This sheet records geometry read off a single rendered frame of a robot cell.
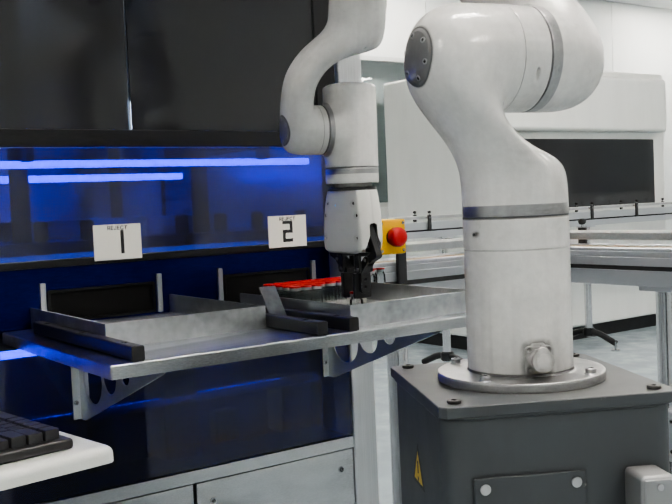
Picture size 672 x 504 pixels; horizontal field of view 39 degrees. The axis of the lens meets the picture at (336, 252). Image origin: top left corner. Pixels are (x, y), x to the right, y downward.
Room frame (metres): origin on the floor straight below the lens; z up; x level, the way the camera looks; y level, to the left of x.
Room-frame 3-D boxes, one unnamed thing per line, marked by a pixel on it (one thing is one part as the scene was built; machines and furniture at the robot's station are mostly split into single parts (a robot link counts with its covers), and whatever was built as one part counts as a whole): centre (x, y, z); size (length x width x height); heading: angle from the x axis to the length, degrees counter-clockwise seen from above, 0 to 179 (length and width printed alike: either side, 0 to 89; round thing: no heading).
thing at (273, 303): (1.47, 0.07, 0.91); 0.14 x 0.03 x 0.06; 35
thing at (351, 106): (1.48, -0.03, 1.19); 0.09 x 0.08 x 0.13; 113
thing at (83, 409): (1.41, 0.34, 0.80); 0.34 x 0.03 x 0.13; 35
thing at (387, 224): (1.95, -0.10, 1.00); 0.08 x 0.07 x 0.07; 35
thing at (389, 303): (1.62, -0.03, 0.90); 0.34 x 0.26 x 0.04; 35
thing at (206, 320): (1.52, 0.32, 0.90); 0.34 x 0.26 x 0.04; 35
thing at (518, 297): (1.08, -0.21, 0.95); 0.19 x 0.19 x 0.18
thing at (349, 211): (1.49, -0.03, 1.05); 0.10 x 0.08 x 0.11; 35
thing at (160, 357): (1.56, 0.14, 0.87); 0.70 x 0.48 x 0.02; 125
